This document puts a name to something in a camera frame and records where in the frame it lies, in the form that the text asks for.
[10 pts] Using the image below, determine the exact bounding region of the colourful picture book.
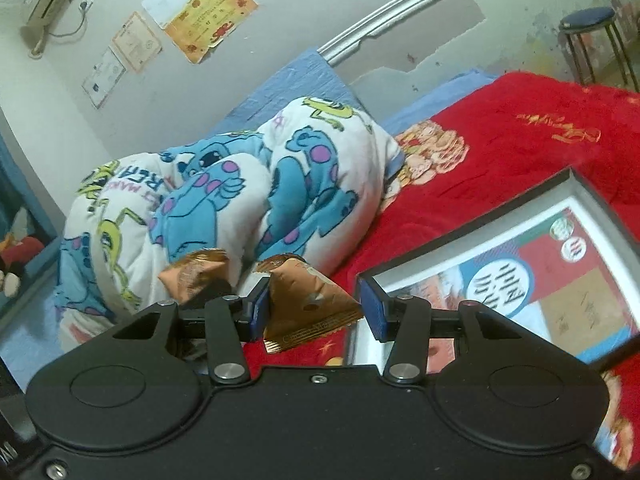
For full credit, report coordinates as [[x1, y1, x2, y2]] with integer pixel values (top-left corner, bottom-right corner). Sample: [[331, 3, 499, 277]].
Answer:
[[395, 205, 640, 361]]

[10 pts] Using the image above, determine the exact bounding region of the red printed blanket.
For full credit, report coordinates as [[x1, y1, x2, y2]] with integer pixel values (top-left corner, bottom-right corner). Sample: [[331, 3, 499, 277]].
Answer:
[[240, 72, 640, 472]]

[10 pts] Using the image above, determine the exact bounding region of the large orange bordered certificate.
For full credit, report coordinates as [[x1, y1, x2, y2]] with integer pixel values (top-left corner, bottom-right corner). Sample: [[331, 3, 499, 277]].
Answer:
[[164, 0, 260, 65]]

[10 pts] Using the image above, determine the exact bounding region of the beige framed certificate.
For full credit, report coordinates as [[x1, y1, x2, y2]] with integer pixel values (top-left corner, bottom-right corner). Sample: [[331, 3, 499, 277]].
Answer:
[[111, 11, 164, 75]]

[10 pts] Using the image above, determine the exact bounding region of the blue wooden frame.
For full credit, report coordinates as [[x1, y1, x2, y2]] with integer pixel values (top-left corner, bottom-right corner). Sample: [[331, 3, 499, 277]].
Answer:
[[0, 130, 62, 281]]

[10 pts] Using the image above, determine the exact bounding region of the mouse plush toy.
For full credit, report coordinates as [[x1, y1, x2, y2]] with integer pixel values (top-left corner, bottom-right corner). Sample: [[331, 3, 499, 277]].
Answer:
[[0, 209, 47, 302]]

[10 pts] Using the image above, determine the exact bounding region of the cartoon monster printed blanket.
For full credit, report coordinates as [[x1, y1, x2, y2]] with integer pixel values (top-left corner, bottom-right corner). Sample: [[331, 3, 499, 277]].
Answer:
[[55, 95, 407, 356]]

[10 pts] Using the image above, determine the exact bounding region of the blue-topped round stool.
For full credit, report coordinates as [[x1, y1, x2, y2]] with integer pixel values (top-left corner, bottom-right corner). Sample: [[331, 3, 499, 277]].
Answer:
[[558, 6, 635, 93]]

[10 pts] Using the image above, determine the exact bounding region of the white framed certificate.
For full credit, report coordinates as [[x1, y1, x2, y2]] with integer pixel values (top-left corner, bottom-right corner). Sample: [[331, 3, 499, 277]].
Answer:
[[81, 47, 127, 109]]

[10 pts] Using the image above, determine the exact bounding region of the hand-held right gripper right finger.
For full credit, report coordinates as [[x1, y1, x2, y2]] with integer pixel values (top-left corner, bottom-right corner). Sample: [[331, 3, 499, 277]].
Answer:
[[357, 276, 506, 386]]

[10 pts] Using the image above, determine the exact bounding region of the black-edged white box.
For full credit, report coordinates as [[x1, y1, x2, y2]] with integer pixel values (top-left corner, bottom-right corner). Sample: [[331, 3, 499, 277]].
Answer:
[[345, 167, 640, 376]]

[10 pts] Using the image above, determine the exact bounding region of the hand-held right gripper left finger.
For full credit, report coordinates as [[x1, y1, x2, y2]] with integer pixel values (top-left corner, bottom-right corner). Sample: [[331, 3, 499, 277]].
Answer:
[[111, 276, 273, 386]]

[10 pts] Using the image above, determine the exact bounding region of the white curved bed rail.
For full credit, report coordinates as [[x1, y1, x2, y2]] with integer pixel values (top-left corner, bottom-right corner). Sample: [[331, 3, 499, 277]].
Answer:
[[317, 0, 506, 67]]

